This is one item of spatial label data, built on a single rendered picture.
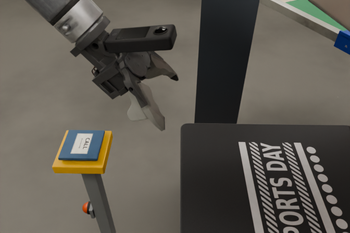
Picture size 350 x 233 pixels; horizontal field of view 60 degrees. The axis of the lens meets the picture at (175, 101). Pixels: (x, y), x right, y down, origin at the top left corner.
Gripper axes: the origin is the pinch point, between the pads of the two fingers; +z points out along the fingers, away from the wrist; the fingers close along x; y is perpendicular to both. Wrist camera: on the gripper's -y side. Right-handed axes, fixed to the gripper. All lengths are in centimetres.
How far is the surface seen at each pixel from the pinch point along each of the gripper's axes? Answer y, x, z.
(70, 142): 36.4, -4.6, -1.7
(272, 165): -2.3, -7.8, 33.9
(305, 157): -8.8, -11.7, 39.5
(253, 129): 1.2, -19.6, 31.0
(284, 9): -12, -98, 39
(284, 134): -5.3, -19.1, 36.5
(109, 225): 58, -3, 32
